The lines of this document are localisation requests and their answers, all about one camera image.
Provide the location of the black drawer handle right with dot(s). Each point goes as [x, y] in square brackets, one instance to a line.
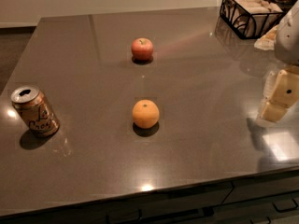
[285, 206]

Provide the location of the black drawer handle left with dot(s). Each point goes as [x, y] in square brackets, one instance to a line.
[124, 217]

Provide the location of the white napkins in basket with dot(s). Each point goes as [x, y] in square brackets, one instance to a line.
[256, 13]

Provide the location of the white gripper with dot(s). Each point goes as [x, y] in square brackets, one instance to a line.
[288, 37]

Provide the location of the LaCroix soda can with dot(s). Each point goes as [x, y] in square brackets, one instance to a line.
[35, 110]

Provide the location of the orange fruit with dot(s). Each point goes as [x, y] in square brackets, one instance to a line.
[145, 114]

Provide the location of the black drawer handle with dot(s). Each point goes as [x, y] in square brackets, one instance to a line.
[285, 206]
[124, 217]

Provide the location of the red apple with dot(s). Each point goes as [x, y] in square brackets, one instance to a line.
[142, 49]

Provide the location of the crumpled white packet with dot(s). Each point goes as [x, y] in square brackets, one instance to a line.
[266, 42]

